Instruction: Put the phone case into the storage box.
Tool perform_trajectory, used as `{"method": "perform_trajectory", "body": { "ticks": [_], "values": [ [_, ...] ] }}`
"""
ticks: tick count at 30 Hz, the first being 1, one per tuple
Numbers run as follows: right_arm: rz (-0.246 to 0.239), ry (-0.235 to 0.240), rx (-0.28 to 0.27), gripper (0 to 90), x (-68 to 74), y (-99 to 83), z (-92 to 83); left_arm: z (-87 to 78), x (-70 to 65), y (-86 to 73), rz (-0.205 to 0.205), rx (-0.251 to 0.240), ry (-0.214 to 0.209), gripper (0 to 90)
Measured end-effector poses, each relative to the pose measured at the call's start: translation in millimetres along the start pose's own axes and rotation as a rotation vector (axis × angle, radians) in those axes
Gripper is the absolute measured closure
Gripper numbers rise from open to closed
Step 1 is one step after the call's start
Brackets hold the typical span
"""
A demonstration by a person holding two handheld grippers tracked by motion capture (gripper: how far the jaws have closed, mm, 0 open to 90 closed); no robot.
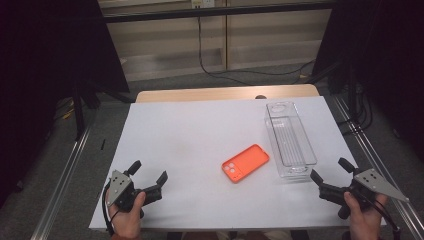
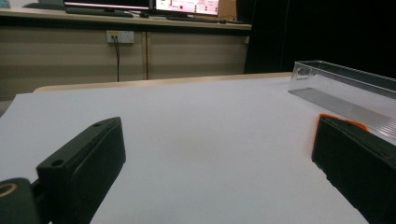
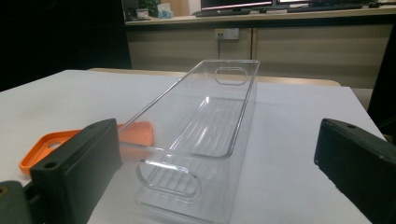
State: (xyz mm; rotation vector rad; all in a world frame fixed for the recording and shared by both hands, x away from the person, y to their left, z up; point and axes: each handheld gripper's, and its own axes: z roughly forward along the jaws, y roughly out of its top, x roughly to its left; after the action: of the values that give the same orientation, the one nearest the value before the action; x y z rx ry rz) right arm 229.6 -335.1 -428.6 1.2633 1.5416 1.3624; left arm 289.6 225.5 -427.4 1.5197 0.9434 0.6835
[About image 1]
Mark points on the black horizontal bar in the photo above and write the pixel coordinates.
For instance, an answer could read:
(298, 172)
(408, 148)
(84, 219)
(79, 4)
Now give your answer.
(216, 11)

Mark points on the aluminium floor rail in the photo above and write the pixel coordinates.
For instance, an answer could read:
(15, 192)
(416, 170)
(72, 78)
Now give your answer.
(376, 160)
(61, 186)

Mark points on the person's right hand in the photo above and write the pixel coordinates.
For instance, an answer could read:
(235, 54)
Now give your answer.
(365, 223)

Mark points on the black curtain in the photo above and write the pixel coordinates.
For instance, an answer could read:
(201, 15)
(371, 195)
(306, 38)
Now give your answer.
(50, 66)
(383, 50)

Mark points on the white wall socket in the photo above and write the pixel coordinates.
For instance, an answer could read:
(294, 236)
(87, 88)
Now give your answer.
(202, 3)

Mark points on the person's left hand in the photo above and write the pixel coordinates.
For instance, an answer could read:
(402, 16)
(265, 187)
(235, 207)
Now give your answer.
(128, 221)

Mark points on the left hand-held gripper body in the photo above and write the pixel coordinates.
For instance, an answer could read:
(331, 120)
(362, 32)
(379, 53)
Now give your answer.
(121, 193)

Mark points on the black metal stand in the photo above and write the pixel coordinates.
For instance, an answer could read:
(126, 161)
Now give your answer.
(79, 110)

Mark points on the clear plastic container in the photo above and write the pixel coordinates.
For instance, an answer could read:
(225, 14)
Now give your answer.
(290, 140)

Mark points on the white table board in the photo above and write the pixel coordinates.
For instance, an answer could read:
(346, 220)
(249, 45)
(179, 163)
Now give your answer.
(186, 150)

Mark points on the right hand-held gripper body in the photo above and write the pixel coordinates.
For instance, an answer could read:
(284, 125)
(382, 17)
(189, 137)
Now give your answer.
(370, 181)

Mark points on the orange phone case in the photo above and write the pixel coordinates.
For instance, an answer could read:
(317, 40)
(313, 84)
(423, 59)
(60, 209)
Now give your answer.
(245, 163)

